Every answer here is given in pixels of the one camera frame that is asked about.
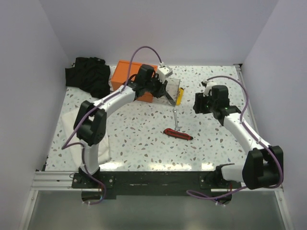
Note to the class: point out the clear acrylic drawer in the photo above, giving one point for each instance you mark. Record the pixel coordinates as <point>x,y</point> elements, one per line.
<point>172,88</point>

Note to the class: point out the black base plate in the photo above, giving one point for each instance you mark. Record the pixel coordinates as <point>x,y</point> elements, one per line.
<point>160,183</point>

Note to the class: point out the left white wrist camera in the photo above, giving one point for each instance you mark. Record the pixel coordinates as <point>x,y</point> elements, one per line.
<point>164,72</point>

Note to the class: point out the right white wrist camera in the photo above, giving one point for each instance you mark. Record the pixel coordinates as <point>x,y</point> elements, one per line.
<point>208,84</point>

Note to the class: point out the small silver combination wrench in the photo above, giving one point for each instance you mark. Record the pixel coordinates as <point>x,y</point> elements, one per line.
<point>177,128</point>

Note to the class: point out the black cloth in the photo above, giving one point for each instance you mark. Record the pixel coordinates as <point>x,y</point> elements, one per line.
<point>91,75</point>

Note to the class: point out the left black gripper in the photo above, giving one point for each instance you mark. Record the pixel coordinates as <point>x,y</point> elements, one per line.
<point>161,90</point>

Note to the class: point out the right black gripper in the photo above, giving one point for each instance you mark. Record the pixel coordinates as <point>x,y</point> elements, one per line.
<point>198,107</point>

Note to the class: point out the yellow utility knife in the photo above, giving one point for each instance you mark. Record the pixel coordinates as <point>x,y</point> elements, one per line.
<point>179,96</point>

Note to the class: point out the black-handled adjustable wrench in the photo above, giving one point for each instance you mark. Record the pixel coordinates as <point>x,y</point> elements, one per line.
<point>170,99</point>

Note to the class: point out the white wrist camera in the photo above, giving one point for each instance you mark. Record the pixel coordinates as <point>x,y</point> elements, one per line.
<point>208,84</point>
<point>164,72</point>

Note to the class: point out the white folded towel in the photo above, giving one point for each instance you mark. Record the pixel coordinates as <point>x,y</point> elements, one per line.
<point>68,120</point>

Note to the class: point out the red black utility knife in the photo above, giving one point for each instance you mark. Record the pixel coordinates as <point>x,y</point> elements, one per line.
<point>176,134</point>

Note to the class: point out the orange drawer box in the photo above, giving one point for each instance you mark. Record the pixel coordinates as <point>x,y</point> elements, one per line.
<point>119,76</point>

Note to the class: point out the aluminium frame rail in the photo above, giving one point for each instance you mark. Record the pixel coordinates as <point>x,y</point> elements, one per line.
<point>80,180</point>

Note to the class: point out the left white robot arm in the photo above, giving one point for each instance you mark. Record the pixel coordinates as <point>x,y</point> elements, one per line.
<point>90,124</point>

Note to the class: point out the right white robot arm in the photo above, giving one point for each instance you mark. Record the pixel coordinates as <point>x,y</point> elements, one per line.
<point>263,166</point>

